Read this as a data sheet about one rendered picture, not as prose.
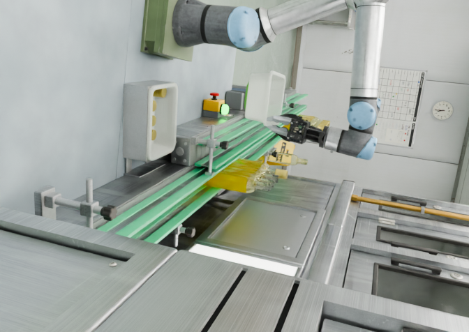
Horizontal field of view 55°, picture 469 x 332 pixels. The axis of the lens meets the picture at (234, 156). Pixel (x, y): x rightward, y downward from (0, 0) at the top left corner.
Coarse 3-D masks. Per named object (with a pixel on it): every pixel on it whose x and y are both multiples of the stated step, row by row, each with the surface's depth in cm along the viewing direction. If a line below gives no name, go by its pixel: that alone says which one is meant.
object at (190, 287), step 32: (192, 256) 56; (160, 288) 48; (192, 288) 49; (224, 288) 49; (256, 288) 50; (288, 288) 50; (320, 288) 51; (128, 320) 43; (160, 320) 43; (192, 320) 44; (224, 320) 44; (256, 320) 44; (288, 320) 45; (320, 320) 49; (352, 320) 48; (384, 320) 47; (416, 320) 46; (448, 320) 47
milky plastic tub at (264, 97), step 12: (276, 72) 144; (252, 84) 141; (264, 84) 139; (276, 84) 158; (252, 96) 141; (264, 96) 140; (276, 96) 159; (252, 108) 142; (264, 108) 140; (276, 108) 159; (264, 120) 140
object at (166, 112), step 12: (168, 84) 135; (168, 96) 142; (156, 108) 144; (168, 108) 143; (156, 120) 145; (168, 120) 144; (156, 132) 146; (168, 132) 145; (156, 144) 146; (168, 144) 146; (156, 156) 135
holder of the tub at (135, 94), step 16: (128, 96) 129; (144, 96) 127; (128, 112) 130; (144, 112) 128; (128, 128) 131; (144, 128) 129; (128, 144) 132; (144, 144) 131; (128, 160) 136; (144, 160) 132
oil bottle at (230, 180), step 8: (216, 176) 155; (224, 176) 154; (232, 176) 153; (240, 176) 153; (248, 176) 153; (208, 184) 157; (216, 184) 156; (224, 184) 155; (232, 184) 154; (240, 184) 153; (248, 184) 152; (248, 192) 153
